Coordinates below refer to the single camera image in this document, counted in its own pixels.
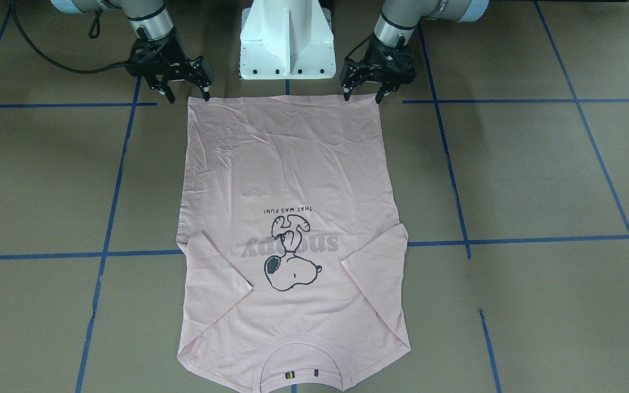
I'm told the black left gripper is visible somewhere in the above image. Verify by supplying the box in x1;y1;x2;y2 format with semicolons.
340;33;417;104

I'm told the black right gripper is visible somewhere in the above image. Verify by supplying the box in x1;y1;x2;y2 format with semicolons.
127;27;214;104

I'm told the pink Snoopy t-shirt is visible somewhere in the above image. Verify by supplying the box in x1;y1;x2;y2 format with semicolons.
176;94;411;392

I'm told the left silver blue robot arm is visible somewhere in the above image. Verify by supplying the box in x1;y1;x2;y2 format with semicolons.
340;1;489;104

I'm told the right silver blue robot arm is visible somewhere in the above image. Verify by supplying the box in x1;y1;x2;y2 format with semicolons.
52;1;213;103

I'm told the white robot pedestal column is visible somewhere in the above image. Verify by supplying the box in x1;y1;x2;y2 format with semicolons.
238;1;336;80

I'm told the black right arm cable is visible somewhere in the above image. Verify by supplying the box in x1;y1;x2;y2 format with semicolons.
11;0;135;74

